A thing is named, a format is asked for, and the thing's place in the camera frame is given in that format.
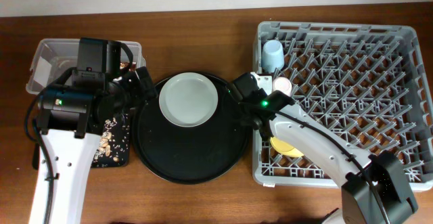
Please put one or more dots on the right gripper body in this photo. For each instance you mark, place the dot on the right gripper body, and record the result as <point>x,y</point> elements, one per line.
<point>241,109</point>

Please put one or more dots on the yellow bowl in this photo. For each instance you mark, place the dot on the yellow bowl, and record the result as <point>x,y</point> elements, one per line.
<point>284,148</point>

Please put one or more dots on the grey dishwasher rack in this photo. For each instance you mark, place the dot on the grey dishwasher rack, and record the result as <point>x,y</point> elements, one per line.
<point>366,83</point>

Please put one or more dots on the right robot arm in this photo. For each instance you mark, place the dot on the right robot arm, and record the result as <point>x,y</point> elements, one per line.
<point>374,188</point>

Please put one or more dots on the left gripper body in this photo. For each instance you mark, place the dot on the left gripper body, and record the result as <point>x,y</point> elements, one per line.
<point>141,82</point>

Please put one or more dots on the gold snack wrapper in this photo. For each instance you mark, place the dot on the gold snack wrapper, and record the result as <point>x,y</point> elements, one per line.
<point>124,65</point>

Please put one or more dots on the pink cup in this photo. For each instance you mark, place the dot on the pink cup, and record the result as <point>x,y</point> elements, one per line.
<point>283,85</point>

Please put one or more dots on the grey plate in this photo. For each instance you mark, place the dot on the grey plate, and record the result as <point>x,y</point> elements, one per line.
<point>188,99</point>

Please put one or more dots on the clear plastic bin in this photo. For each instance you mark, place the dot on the clear plastic bin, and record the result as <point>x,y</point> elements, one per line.
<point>62,54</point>

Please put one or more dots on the food scraps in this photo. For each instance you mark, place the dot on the food scraps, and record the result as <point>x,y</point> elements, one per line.
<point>114,146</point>

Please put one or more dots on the blue cup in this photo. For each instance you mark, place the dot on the blue cup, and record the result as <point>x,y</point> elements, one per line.
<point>272,56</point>

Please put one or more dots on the round black tray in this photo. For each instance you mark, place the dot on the round black tray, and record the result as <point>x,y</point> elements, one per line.
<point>191,155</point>

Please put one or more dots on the black rectangular tray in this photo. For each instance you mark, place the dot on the black rectangular tray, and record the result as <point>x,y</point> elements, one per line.
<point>64,147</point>

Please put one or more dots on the white label on bin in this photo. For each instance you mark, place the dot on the white label on bin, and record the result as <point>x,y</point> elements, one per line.
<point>42,71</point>

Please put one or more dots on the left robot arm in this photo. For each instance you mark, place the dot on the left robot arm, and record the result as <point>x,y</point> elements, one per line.
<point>72,112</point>

